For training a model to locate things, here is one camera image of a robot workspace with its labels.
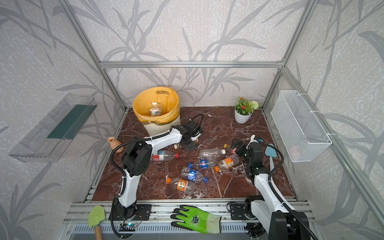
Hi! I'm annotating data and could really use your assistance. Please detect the tall clear white label bottle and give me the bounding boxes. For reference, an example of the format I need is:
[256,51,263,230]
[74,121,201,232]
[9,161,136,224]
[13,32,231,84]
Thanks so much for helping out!
[150,102,162,117]

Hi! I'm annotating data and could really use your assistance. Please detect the Pepsi bottle blue cap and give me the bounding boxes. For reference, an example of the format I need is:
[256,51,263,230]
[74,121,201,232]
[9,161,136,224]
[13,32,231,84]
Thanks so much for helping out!
[188,159,217,171]

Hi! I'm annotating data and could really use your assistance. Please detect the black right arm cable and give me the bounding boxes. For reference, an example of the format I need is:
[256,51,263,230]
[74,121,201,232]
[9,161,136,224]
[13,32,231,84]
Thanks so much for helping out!
[260,143,319,240]

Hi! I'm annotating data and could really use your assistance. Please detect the green circuit board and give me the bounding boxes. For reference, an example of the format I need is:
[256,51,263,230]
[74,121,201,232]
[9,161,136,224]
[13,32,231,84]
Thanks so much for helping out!
[119,222,139,232]

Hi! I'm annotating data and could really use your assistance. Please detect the clear bottle red white label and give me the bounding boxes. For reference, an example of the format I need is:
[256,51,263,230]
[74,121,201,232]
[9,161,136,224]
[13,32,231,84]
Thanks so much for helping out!
[151,150,179,162]

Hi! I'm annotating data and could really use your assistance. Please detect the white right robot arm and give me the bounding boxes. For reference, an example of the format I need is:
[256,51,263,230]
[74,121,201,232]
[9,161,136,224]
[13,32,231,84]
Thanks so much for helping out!
[227,140,317,240]

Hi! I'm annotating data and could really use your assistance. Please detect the green black work glove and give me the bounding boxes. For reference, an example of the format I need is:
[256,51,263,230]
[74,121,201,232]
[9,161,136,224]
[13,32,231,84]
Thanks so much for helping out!
[171,205,222,234]

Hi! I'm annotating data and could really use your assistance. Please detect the crushed bottle blue label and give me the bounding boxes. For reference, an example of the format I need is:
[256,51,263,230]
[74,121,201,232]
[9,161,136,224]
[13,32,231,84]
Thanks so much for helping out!
[181,167,209,184]

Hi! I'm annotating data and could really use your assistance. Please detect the orange label bottle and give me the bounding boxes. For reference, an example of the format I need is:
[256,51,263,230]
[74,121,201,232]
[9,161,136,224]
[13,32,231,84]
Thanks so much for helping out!
[214,154,241,172]

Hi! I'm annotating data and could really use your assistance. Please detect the clear crushed bottle white cap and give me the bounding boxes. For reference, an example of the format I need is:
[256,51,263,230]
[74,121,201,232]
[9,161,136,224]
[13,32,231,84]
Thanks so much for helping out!
[199,148,226,160]

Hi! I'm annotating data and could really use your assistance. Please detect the yellow plastic bin liner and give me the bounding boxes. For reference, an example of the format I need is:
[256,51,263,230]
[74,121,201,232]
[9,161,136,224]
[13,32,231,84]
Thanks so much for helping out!
[133,87,180,126]

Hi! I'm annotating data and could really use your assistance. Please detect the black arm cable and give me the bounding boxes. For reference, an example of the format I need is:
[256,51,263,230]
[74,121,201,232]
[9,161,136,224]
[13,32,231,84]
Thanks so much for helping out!
[260,143,319,240]
[108,113,205,239]

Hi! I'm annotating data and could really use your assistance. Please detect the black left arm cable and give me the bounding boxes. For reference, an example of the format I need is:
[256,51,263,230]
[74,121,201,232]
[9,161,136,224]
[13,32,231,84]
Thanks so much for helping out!
[108,113,205,239]

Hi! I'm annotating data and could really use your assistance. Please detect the white wire mesh basket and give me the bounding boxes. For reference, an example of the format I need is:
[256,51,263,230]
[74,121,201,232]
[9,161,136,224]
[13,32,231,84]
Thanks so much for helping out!
[271,90,333,163]

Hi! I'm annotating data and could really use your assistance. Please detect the light blue spatula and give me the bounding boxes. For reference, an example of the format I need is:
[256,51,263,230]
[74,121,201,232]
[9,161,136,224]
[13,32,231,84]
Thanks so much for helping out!
[265,144,277,172]

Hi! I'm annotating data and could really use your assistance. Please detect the clear acrylic wall shelf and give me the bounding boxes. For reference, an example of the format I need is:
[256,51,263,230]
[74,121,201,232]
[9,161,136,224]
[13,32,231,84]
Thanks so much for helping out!
[9,94,97,163]

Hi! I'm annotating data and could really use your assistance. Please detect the white ribbed trash bin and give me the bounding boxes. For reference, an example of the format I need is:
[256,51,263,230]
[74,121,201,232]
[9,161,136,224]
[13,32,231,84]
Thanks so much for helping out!
[144,115,181,136]

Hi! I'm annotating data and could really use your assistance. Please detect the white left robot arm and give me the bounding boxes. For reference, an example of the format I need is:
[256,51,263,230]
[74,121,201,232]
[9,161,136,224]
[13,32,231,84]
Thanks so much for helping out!
[109,119,203,222]

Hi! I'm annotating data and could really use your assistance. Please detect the orange Fanta bottle front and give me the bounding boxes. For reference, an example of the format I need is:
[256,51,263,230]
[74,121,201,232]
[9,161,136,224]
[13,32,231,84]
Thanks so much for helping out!
[166,178,196,194]

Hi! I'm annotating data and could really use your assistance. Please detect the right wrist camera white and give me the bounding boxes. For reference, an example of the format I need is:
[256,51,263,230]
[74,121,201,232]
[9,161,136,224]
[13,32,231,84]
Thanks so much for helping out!
[247,135,263,148]

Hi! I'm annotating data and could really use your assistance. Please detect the potted plant red flowers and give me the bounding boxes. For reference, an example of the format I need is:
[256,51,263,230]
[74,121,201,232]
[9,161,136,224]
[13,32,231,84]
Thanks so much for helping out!
[235,97,261,124]

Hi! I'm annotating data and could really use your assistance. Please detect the terracotta ribbed vase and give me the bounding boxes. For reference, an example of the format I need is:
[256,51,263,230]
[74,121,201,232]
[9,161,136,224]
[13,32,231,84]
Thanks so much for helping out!
[108,137,124,153]

